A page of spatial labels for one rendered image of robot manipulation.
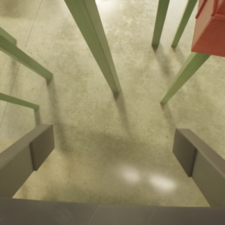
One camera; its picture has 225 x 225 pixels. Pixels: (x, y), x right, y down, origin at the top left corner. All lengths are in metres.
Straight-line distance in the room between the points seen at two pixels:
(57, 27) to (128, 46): 0.47
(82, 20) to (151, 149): 0.65
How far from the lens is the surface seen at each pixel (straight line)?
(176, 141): 0.16
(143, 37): 0.98
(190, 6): 0.75
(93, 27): 0.37
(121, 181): 0.86
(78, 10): 0.34
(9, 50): 0.75
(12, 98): 0.84
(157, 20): 0.80
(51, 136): 0.17
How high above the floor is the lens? 0.82
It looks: 79 degrees down
